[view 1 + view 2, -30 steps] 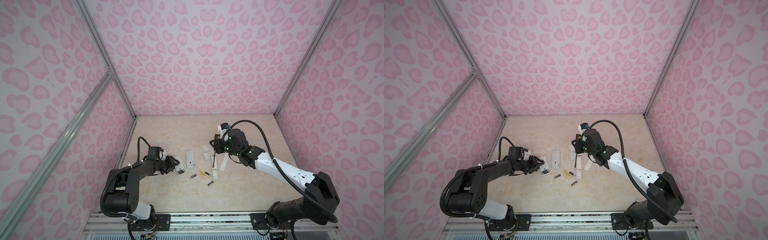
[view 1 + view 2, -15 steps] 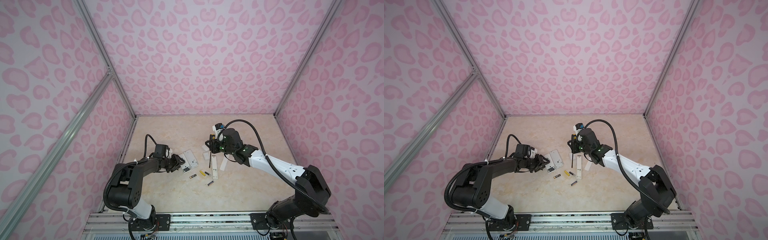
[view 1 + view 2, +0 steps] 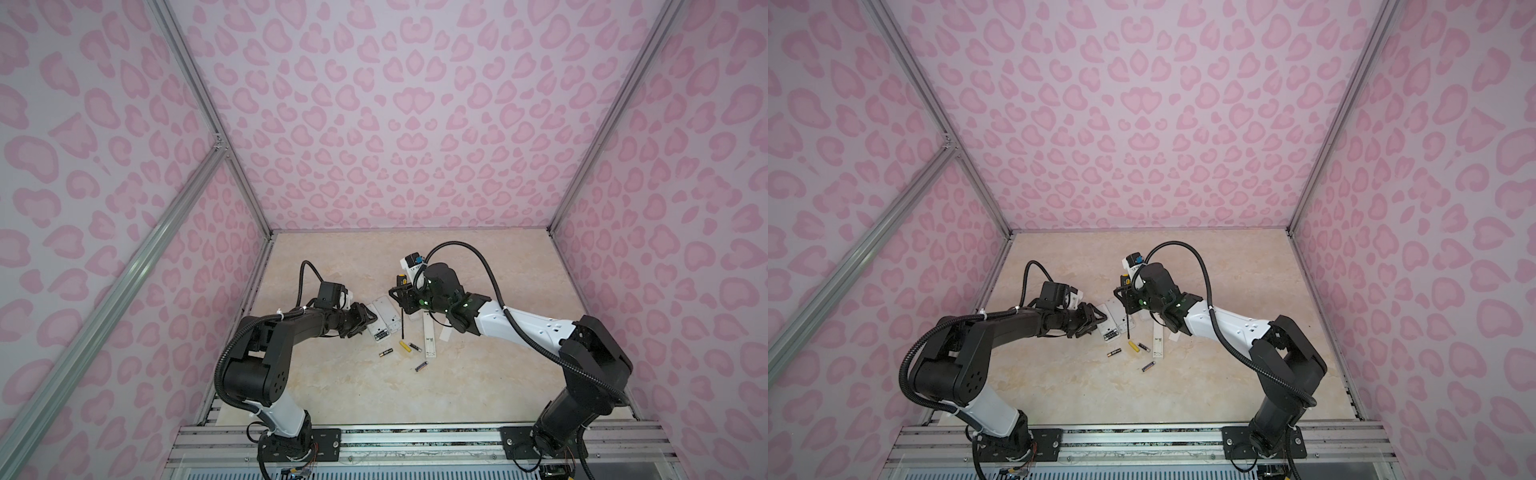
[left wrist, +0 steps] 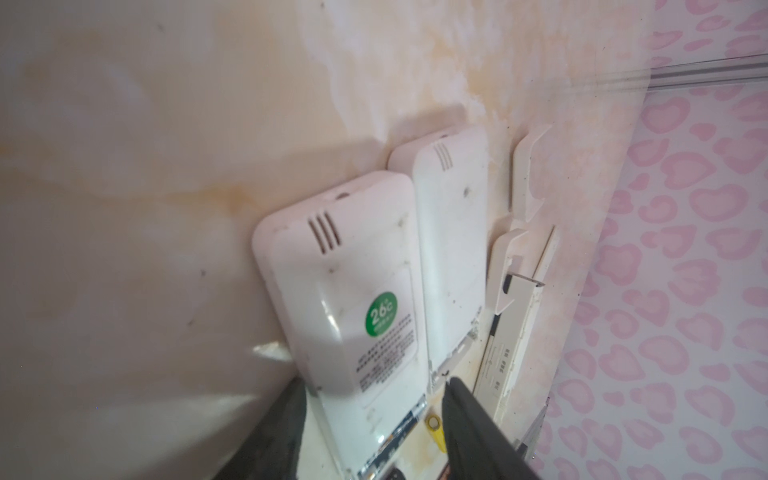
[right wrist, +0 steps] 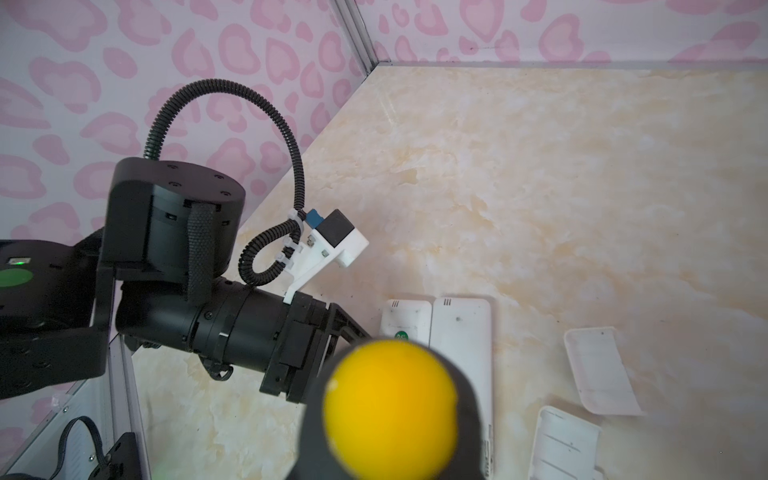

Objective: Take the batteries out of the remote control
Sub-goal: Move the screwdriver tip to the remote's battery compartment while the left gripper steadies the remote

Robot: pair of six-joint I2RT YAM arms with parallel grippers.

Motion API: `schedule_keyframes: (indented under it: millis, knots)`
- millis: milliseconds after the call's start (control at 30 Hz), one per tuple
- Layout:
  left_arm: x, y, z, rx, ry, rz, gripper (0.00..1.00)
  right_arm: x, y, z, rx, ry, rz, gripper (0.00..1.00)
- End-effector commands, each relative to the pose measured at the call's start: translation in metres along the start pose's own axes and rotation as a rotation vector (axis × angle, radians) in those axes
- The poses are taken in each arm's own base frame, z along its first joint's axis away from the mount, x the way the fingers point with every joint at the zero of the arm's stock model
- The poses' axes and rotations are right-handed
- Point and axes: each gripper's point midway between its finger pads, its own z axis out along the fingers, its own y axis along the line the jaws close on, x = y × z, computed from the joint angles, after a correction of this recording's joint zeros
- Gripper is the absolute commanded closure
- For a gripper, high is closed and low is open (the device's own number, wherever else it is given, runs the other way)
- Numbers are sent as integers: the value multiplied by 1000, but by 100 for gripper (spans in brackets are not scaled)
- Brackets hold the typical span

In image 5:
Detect white remote angled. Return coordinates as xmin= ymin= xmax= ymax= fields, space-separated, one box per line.
xmin=429 ymin=297 xmax=494 ymax=479

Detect small white battery cover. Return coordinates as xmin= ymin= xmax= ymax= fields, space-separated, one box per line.
xmin=527 ymin=406 xmax=604 ymax=480

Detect white remote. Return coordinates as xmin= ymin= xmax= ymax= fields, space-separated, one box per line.
xmin=379 ymin=299 xmax=432 ymax=346

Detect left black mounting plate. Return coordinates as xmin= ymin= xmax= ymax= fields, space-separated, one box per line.
xmin=88 ymin=432 xmax=144 ymax=480

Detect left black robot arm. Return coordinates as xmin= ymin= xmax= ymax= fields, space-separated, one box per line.
xmin=1 ymin=157 xmax=367 ymax=403

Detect black handled screwdriver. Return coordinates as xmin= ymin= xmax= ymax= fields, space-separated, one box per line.
xmin=288 ymin=339 xmax=484 ymax=479

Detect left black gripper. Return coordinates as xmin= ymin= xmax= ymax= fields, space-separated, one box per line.
xmin=259 ymin=293 xmax=369 ymax=403

